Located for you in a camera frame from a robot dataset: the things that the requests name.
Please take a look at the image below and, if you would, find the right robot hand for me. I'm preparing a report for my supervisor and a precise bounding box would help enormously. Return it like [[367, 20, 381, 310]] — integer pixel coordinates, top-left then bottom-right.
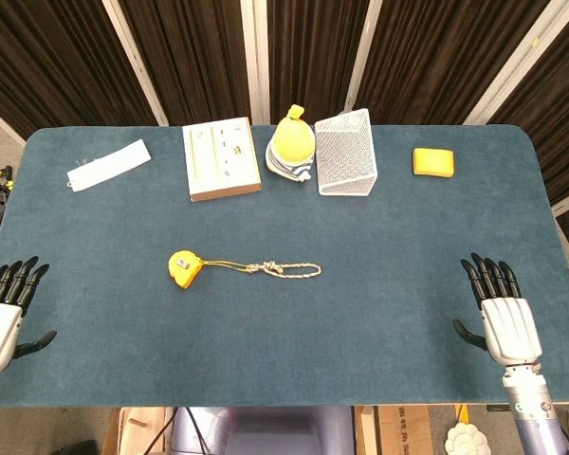
[[451, 252, 543, 367]]

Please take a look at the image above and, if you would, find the yellow tape measure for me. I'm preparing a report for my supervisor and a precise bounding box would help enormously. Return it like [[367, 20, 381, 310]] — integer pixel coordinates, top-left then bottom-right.
[[167, 250, 206, 290]]

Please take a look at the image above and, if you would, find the yellow braided cord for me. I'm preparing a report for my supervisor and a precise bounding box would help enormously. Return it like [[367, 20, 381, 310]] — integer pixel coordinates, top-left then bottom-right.
[[199, 259, 322, 281]]

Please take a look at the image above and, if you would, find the purple robot base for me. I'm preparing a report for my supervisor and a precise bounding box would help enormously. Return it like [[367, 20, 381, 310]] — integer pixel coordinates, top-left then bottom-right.
[[170, 406, 357, 455]]

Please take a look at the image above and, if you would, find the cardboard box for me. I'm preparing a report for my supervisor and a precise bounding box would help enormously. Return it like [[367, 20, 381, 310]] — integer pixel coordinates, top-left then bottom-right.
[[355, 405, 435, 455]]

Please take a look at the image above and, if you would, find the yellow sponge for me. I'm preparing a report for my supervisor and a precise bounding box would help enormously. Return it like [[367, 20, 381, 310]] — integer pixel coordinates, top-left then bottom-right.
[[411, 147, 455, 179]]

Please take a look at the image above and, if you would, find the white paper strip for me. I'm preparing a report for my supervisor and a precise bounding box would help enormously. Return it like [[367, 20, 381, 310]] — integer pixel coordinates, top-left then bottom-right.
[[65, 138, 153, 193]]

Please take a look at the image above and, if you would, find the blue table mat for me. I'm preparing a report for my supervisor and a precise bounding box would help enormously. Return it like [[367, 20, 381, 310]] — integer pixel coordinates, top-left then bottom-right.
[[0, 123, 569, 409]]

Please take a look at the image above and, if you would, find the white mesh metal holder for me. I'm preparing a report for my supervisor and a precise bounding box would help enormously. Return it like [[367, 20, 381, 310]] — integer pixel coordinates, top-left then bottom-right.
[[314, 107, 379, 197]]

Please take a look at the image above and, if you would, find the white flat box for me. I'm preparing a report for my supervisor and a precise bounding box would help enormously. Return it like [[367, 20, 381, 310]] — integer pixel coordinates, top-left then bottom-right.
[[181, 117, 263, 203]]

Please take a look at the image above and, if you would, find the yellow plush toy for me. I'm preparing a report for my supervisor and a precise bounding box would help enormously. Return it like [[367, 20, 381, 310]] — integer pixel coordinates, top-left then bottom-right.
[[265, 104, 316, 184]]

